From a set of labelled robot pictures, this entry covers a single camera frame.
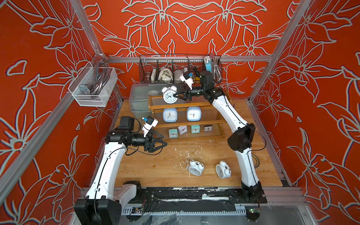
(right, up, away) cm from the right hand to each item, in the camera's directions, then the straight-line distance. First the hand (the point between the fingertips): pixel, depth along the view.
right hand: (173, 92), depth 75 cm
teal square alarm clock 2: (+15, -23, +20) cm, 33 cm away
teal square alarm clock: (-1, -25, +17) cm, 30 cm away
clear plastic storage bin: (-25, +1, +22) cm, 34 cm away
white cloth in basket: (-6, +14, +15) cm, 21 cm away
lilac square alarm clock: (+6, -23, +19) cm, 30 cm away
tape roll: (+52, -41, +8) cm, 67 cm away
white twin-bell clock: (+13, -41, 0) cm, 43 cm away
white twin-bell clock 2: (+28, -42, -1) cm, 50 cm away
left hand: (-4, -24, -9) cm, 26 cm away
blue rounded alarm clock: (-2, -12, +9) cm, 15 cm away
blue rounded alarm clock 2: (+13, -12, +9) cm, 19 cm away
